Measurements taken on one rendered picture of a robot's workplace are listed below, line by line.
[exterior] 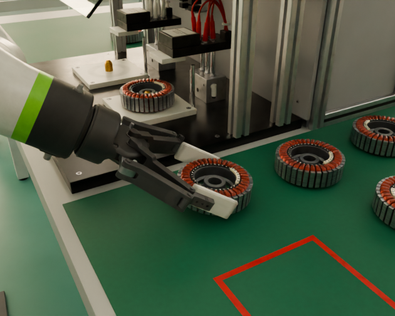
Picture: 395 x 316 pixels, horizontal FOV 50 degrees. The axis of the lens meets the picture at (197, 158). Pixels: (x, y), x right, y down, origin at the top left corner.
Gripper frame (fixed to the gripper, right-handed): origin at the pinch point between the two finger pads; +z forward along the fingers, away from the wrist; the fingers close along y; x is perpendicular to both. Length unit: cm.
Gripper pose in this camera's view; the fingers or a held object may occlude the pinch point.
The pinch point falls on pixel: (212, 181)
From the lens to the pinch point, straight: 63.3
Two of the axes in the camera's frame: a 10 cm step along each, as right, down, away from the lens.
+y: 1.6, 5.1, -8.5
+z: 8.5, 3.7, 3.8
